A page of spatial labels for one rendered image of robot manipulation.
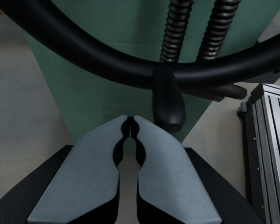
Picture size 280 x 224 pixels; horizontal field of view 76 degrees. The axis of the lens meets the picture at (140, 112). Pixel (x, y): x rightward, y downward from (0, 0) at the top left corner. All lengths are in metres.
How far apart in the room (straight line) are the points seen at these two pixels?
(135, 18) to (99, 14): 0.06
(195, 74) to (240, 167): 0.88
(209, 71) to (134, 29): 0.21
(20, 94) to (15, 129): 0.21
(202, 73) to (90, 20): 0.23
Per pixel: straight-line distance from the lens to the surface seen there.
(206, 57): 0.25
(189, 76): 0.18
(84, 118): 0.59
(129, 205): 0.81
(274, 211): 0.81
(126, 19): 0.35
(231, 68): 0.19
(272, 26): 0.52
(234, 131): 1.11
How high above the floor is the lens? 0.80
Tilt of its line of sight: 55 degrees down
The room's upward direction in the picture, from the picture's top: 12 degrees clockwise
